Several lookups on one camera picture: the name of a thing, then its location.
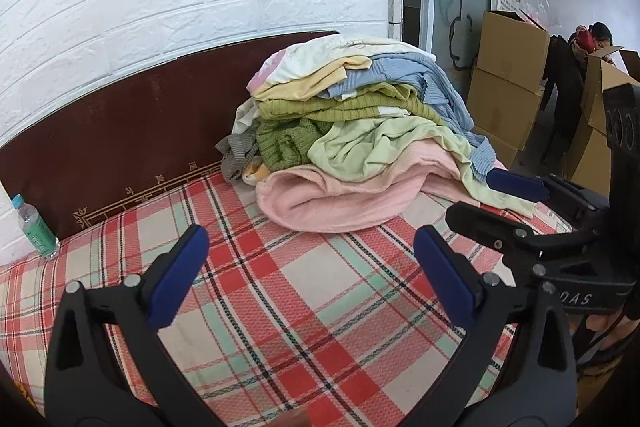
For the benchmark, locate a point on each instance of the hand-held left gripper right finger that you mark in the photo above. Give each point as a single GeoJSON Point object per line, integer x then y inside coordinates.
{"type": "Point", "coordinates": [442, 277]}

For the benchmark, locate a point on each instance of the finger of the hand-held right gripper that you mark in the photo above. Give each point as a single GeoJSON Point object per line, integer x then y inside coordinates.
{"type": "Point", "coordinates": [515, 184]}
{"type": "Point", "coordinates": [480, 224]}

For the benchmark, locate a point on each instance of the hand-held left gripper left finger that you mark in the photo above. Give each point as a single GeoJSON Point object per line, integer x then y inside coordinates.
{"type": "Point", "coordinates": [180, 277]}

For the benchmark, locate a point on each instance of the white shirt with yellow sleeves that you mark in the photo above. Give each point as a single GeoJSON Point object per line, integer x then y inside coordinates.
{"type": "Point", "coordinates": [305, 62]}

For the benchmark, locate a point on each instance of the person's right hand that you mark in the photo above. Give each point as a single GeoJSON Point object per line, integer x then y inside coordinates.
{"type": "Point", "coordinates": [605, 337]}

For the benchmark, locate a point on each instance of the small cardboard box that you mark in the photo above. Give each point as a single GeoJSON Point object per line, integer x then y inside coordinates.
{"type": "Point", "coordinates": [505, 152]}

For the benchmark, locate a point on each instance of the plain cardboard box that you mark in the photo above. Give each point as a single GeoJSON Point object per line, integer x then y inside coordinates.
{"type": "Point", "coordinates": [587, 157]}

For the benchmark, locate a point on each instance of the closed cardboard box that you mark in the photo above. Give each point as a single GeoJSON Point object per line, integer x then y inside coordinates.
{"type": "Point", "coordinates": [500, 112]}

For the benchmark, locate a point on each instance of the cardboard box with raised flap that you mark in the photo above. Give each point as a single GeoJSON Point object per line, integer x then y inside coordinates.
{"type": "Point", "coordinates": [612, 82]}

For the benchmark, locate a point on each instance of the light blue knit sweater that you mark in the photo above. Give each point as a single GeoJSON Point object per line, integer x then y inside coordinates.
{"type": "Point", "coordinates": [440, 92]}

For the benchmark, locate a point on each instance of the pale yellow patterned garment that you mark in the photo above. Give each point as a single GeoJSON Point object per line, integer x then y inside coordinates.
{"type": "Point", "coordinates": [255, 174]}

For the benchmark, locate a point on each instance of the pale green shirt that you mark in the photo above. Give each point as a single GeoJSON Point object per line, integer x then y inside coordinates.
{"type": "Point", "coordinates": [380, 142]}

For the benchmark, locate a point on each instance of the clear plastic water bottle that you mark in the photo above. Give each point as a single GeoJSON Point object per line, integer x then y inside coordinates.
{"type": "Point", "coordinates": [35, 229]}

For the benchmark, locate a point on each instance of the dark brown headboard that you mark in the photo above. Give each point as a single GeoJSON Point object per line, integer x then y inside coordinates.
{"type": "Point", "coordinates": [125, 132]}

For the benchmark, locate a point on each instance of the white garment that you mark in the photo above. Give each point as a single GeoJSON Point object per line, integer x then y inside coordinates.
{"type": "Point", "coordinates": [245, 117]}

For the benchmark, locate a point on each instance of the crumpled clear plastic film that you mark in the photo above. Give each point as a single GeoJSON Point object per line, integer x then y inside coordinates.
{"type": "Point", "coordinates": [537, 4]}

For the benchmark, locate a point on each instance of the cream garment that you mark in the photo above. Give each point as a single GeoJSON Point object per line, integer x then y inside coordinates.
{"type": "Point", "coordinates": [380, 47]}

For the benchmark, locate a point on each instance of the light pink garment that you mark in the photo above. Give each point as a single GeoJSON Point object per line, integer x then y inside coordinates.
{"type": "Point", "coordinates": [260, 74]}

